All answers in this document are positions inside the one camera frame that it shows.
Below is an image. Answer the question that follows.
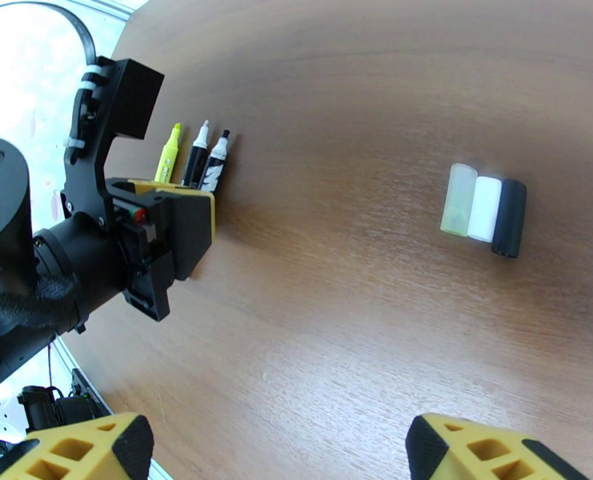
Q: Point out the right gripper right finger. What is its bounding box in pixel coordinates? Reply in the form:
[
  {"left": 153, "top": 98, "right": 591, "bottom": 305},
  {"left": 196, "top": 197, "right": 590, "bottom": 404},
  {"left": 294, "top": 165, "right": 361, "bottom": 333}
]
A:
[{"left": 405, "top": 413, "right": 592, "bottom": 480}]

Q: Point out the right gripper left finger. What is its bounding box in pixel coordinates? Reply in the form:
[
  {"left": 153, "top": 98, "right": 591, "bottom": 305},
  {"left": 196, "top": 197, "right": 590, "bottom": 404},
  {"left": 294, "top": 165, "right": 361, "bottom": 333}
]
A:
[{"left": 0, "top": 412, "right": 155, "bottom": 480}]

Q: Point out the yellow highlighter pen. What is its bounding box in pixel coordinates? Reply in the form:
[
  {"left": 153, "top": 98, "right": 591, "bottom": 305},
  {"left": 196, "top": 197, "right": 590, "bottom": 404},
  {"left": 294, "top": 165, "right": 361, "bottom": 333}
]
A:
[{"left": 153, "top": 122, "right": 183, "bottom": 185}]

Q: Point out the black barrel whiteboard marker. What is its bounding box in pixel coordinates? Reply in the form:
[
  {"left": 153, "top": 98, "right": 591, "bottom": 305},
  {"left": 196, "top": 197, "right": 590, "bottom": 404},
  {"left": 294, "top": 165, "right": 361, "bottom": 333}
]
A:
[{"left": 179, "top": 119, "right": 212, "bottom": 189}]

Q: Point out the black marker white label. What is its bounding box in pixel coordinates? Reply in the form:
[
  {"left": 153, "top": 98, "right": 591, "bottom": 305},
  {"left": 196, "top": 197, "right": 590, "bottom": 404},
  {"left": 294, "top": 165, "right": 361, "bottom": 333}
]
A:
[{"left": 199, "top": 129, "right": 233, "bottom": 192}]

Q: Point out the white pen cap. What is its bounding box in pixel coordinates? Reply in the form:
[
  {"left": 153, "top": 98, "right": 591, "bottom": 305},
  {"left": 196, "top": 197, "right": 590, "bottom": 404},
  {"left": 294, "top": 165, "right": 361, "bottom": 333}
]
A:
[{"left": 467, "top": 175, "right": 503, "bottom": 243}]

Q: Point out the translucent yellow pen cap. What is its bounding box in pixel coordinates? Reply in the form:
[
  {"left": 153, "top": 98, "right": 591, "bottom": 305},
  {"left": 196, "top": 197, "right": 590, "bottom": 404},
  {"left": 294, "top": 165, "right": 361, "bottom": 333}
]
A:
[{"left": 439, "top": 162, "right": 479, "bottom": 238}]

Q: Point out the black braided cable sleeve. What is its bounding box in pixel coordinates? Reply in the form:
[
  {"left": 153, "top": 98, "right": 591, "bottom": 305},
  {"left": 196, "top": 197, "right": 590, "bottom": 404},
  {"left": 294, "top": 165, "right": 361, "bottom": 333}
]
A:
[{"left": 0, "top": 273, "right": 79, "bottom": 330}]

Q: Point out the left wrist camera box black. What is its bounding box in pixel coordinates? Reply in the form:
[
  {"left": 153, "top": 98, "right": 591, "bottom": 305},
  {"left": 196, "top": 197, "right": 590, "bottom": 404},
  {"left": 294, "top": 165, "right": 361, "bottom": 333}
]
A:
[{"left": 62, "top": 55, "right": 166, "bottom": 230}]

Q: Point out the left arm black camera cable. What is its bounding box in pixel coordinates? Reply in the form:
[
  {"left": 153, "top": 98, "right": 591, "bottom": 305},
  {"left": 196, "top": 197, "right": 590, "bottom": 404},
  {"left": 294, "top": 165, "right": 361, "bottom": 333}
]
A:
[{"left": 0, "top": 1, "right": 99, "bottom": 94}]

